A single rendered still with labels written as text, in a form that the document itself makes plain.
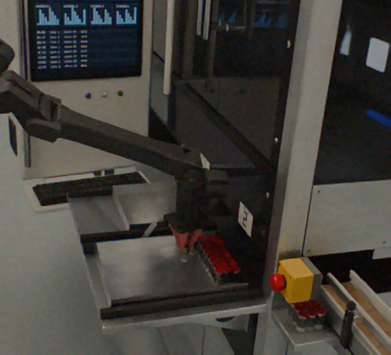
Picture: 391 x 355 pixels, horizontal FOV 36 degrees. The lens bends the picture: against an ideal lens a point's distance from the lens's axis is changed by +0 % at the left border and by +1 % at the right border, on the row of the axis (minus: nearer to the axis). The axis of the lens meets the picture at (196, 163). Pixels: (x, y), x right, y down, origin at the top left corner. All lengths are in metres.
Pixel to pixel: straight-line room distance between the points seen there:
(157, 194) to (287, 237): 0.68
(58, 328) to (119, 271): 1.28
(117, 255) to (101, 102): 0.75
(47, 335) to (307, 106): 1.84
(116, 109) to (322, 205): 1.07
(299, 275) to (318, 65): 0.45
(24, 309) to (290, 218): 1.82
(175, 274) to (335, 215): 0.44
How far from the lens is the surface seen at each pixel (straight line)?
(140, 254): 1.66
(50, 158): 2.25
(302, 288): 1.39
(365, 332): 1.42
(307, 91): 1.28
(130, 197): 1.96
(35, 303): 2.99
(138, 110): 2.29
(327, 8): 1.25
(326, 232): 1.46
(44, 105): 1.32
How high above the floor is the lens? 1.76
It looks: 23 degrees down
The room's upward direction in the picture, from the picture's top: 4 degrees clockwise
